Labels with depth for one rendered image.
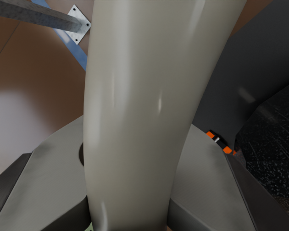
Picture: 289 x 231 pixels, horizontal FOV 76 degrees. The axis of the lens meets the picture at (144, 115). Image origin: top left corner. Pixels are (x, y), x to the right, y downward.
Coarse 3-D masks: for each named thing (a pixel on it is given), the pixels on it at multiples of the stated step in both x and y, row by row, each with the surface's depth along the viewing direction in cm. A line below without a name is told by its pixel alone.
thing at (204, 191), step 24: (192, 144) 9; (216, 144) 9; (192, 168) 8; (216, 168) 8; (192, 192) 7; (216, 192) 7; (168, 216) 7; (192, 216) 6; (216, 216) 6; (240, 216) 6
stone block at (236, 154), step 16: (272, 96) 108; (288, 96) 95; (256, 112) 107; (272, 112) 93; (288, 112) 83; (256, 128) 92; (272, 128) 81; (288, 128) 73; (240, 144) 90; (256, 144) 80; (272, 144) 72; (288, 144) 66; (240, 160) 87; (256, 160) 72; (272, 160) 65; (288, 160) 60; (256, 176) 71; (272, 176) 65; (288, 176) 60; (272, 192) 64; (288, 192) 59; (288, 208) 63
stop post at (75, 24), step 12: (0, 0) 84; (12, 0) 91; (24, 0) 99; (0, 12) 88; (12, 12) 92; (24, 12) 97; (36, 12) 102; (48, 12) 111; (60, 12) 124; (72, 12) 139; (48, 24) 115; (60, 24) 123; (72, 24) 131; (84, 24) 139; (72, 36) 144
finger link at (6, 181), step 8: (16, 160) 8; (24, 160) 8; (8, 168) 7; (16, 168) 7; (0, 176) 7; (8, 176) 7; (16, 176) 7; (0, 184) 7; (8, 184) 7; (0, 192) 6; (8, 192) 6; (0, 200) 6; (0, 208) 6
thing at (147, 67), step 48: (96, 0) 3; (144, 0) 3; (192, 0) 3; (240, 0) 3; (96, 48) 4; (144, 48) 3; (192, 48) 3; (96, 96) 4; (144, 96) 4; (192, 96) 4; (96, 144) 4; (144, 144) 4; (96, 192) 5; (144, 192) 5
